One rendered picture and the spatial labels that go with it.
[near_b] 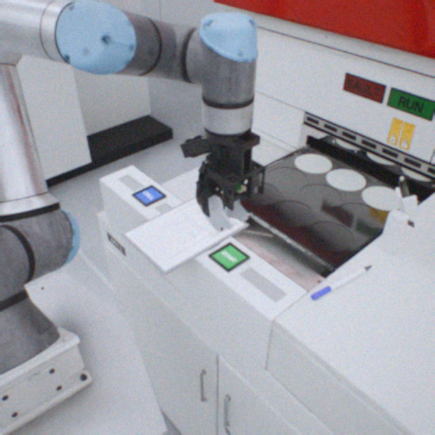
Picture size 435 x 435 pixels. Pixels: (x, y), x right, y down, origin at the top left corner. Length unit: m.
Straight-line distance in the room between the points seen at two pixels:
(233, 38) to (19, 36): 0.26
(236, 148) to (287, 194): 0.47
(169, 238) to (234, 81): 0.37
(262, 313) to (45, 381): 0.36
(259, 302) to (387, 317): 0.21
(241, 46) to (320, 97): 0.72
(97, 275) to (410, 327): 1.67
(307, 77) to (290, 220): 0.47
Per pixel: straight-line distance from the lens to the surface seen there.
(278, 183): 1.12
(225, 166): 0.67
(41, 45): 0.59
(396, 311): 0.77
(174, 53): 0.61
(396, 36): 1.08
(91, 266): 2.24
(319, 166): 1.21
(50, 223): 0.84
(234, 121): 0.62
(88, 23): 0.51
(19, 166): 0.84
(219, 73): 0.59
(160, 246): 0.83
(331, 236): 0.98
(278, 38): 1.35
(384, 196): 1.14
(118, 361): 0.85
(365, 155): 1.24
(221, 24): 0.58
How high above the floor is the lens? 1.52
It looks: 38 degrees down
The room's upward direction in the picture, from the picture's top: straight up
